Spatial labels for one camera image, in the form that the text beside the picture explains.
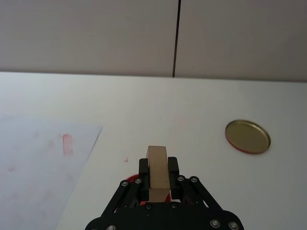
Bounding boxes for white paper sheet, red smears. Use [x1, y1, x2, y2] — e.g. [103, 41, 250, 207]
[0, 115, 104, 230]

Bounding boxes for tan wooden block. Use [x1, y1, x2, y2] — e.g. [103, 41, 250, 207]
[146, 145, 170, 203]

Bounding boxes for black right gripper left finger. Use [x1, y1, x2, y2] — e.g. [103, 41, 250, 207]
[85, 157, 151, 230]

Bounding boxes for round gold metal lid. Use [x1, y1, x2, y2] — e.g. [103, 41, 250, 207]
[224, 119, 272, 156]

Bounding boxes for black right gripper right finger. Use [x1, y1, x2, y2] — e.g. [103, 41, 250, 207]
[167, 156, 246, 230]

